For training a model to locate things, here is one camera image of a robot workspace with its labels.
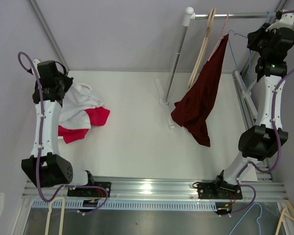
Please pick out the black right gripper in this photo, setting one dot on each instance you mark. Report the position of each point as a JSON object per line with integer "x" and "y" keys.
{"x": 254, "y": 37}

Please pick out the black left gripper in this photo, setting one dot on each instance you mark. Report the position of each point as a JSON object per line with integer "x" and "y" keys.
{"x": 68, "y": 82}

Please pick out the white t shirt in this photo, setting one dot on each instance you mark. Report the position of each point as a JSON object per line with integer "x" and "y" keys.
{"x": 78, "y": 98}

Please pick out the blue wire hanger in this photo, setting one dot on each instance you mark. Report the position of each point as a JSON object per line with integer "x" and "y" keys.
{"x": 242, "y": 56}

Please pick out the pink magenta t shirt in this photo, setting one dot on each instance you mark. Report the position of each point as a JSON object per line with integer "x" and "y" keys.
{"x": 77, "y": 127}

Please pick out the beige wooden hanger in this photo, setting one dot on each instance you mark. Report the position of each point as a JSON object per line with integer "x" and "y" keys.
{"x": 205, "y": 44}
{"x": 202, "y": 49}

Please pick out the dark maroon t shirt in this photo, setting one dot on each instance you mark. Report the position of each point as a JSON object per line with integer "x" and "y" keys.
{"x": 192, "y": 111}

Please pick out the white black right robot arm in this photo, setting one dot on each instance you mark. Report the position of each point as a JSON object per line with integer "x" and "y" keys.
{"x": 266, "y": 137}

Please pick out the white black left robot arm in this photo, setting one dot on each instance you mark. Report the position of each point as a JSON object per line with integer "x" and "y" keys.
{"x": 45, "y": 167}

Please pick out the beige hanger floor right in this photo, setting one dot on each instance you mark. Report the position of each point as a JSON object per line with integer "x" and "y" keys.
{"x": 286, "y": 219}

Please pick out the white plastic laundry basket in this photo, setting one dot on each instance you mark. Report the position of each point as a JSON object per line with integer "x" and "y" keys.
{"x": 83, "y": 85}

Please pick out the metal clothes rack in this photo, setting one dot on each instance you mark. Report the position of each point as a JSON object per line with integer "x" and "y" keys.
{"x": 190, "y": 15}

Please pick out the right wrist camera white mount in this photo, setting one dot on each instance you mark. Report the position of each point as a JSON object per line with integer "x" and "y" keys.
{"x": 283, "y": 19}

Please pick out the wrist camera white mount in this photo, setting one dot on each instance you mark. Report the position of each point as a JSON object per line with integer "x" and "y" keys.
{"x": 283, "y": 19}
{"x": 35, "y": 63}

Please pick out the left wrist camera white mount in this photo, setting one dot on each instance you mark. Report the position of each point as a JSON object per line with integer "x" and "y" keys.
{"x": 35, "y": 63}

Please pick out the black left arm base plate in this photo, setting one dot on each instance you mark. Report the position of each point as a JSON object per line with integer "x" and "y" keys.
{"x": 91, "y": 192}

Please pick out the white slotted cable duct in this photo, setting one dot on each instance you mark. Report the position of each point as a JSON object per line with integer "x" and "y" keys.
{"x": 192, "y": 206}

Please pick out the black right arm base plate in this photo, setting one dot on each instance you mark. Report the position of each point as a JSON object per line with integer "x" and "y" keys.
{"x": 210, "y": 192}

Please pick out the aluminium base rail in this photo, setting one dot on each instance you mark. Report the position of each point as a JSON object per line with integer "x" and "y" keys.
{"x": 160, "y": 190}

